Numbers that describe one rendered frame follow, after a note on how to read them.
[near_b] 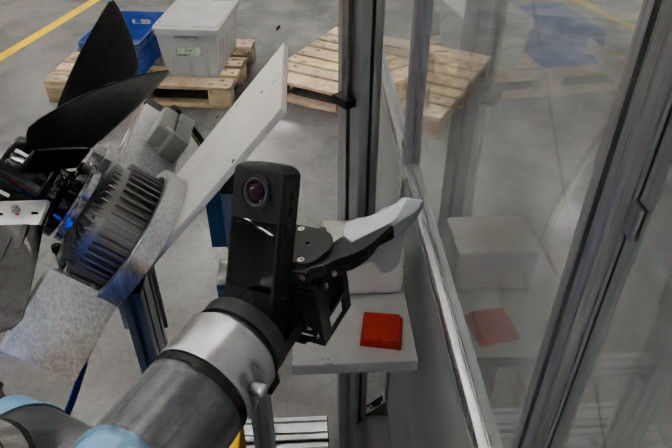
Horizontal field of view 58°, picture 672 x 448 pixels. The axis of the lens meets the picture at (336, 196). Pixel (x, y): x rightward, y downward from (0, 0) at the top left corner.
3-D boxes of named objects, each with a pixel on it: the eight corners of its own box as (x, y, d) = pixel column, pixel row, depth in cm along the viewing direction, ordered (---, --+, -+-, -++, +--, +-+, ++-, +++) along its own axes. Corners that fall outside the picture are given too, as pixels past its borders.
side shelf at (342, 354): (393, 248, 146) (393, 238, 144) (417, 370, 117) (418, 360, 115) (293, 251, 145) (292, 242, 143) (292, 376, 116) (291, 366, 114)
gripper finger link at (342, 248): (374, 223, 54) (286, 260, 51) (372, 207, 53) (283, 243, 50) (403, 249, 50) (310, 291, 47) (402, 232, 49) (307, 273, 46)
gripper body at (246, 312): (284, 283, 58) (210, 378, 49) (268, 208, 53) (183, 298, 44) (357, 301, 54) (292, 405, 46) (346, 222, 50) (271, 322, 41)
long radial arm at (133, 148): (166, 200, 121) (113, 170, 116) (147, 224, 124) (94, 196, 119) (187, 128, 144) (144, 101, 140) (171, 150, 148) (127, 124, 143)
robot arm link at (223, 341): (143, 337, 41) (242, 369, 38) (184, 293, 44) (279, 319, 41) (172, 409, 45) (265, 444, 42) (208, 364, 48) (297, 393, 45)
